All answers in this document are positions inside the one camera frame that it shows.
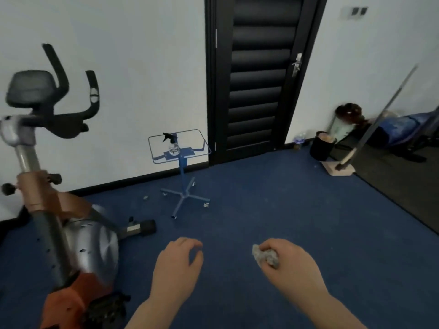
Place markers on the white wall switch plate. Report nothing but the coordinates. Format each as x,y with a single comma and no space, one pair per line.
355,12

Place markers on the dark red flower bouquet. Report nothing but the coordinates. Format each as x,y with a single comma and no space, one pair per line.
350,113

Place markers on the blue rolled mat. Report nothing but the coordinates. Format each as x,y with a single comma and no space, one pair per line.
404,128

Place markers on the person's right hand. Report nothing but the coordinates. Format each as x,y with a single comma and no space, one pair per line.
298,274

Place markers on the grey cleaning cloth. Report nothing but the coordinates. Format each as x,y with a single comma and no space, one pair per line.
264,256

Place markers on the black door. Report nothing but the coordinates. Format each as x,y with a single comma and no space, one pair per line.
260,82

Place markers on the small clear water bottle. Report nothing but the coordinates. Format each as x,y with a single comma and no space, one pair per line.
300,140

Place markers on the black waste bin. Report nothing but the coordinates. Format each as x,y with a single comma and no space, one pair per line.
320,149

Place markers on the silver orange exercise bike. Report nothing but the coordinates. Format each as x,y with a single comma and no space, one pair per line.
92,250

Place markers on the black floor mat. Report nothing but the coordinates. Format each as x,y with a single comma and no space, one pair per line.
404,188

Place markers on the clear spray bottle black nozzle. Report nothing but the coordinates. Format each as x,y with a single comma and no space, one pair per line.
173,147

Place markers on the clear blue acrylic side table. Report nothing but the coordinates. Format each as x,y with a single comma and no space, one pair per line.
183,174

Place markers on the pale green vase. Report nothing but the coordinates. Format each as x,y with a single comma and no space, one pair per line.
337,130

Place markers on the person's left hand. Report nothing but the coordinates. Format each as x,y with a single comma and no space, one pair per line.
175,274

